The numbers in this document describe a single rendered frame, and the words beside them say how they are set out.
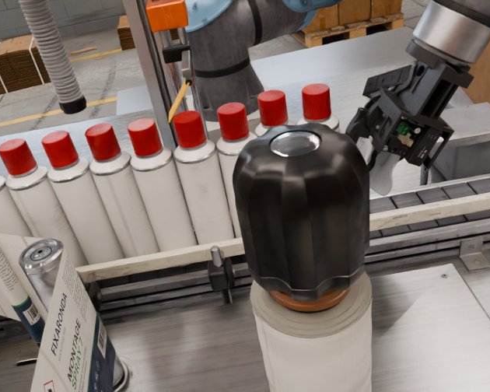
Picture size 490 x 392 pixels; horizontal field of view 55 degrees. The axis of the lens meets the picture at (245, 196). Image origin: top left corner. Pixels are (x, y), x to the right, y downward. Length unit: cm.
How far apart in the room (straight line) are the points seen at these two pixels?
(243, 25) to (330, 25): 315
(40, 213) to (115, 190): 10
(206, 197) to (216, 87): 39
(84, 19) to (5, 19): 85
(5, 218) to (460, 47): 55
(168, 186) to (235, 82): 40
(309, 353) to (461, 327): 27
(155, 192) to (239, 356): 21
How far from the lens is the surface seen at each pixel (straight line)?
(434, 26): 55
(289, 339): 32
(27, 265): 43
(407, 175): 87
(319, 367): 34
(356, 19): 413
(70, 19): 611
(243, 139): 56
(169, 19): 59
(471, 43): 55
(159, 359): 56
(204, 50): 91
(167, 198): 58
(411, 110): 55
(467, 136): 72
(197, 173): 56
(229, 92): 93
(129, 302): 67
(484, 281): 69
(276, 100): 56
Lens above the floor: 131
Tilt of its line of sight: 35 degrees down
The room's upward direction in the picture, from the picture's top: 11 degrees counter-clockwise
